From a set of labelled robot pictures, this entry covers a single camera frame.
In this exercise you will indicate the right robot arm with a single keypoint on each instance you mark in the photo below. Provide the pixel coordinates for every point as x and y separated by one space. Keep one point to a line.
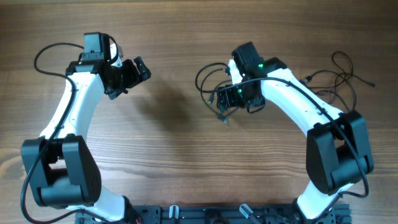
338 152

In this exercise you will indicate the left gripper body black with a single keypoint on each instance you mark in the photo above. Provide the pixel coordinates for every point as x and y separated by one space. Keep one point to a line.
134 72

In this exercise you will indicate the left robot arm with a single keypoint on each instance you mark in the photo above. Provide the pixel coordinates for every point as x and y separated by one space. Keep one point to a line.
61 171

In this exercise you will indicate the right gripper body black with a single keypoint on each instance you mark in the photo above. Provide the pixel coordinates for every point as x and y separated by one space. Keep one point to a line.
226 97

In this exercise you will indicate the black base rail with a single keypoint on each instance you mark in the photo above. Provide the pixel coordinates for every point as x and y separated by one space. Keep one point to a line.
268 214

